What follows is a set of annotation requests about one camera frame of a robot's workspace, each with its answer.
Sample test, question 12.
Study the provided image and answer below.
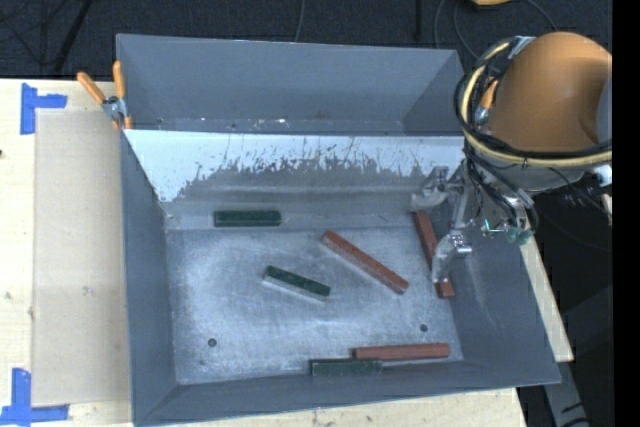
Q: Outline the red-brown flat block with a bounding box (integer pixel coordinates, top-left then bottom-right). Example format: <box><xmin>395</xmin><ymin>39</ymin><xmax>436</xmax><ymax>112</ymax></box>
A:
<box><xmin>353</xmin><ymin>342</ymin><xmax>452</xmax><ymax>362</ymax></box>
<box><xmin>320</xmin><ymin>229</ymin><xmax>411</xmax><ymax>296</ymax></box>
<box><xmin>411</xmin><ymin>209</ymin><xmax>457</xmax><ymax>300</ymax></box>

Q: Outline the grey metal bin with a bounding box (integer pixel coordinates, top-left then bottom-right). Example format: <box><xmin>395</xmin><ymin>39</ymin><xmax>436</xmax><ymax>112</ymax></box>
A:
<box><xmin>114</xmin><ymin>33</ymin><xmax>563</xmax><ymax>427</ymax></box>

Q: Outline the black cylinder on white bracket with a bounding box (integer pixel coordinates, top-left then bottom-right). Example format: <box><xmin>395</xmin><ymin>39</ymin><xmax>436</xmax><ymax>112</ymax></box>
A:
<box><xmin>582</xmin><ymin>163</ymin><xmax>613</xmax><ymax>196</ymax></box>

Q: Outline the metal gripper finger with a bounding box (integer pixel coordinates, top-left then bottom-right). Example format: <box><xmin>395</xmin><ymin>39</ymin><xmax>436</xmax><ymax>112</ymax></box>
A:
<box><xmin>430</xmin><ymin>230</ymin><xmax>474</xmax><ymax>285</ymax></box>
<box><xmin>410</xmin><ymin>166</ymin><xmax>452</xmax><ymax>212</ymax></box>

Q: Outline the dark green flat block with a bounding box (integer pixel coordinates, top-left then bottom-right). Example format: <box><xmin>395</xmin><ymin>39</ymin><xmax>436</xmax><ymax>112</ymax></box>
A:
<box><xmin>213</xmin><ymin>209</ymin><xmax>283</xmax><ymax>229</ymax></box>
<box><xmin>309</xmin><ymin>358</ymin><xmax>384</xmax><ymax>378</ymax></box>
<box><xmin>261</xmin><ymin>264</ymin><xmax>332</xmax><ymax>302</ymax></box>

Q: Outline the pale flat board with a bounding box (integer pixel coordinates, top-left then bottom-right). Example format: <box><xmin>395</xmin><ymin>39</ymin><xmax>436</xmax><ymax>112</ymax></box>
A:
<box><xmin>30</xmin><ymin>108</ymin><xmax>134</xmax><ymax>409</ymax></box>

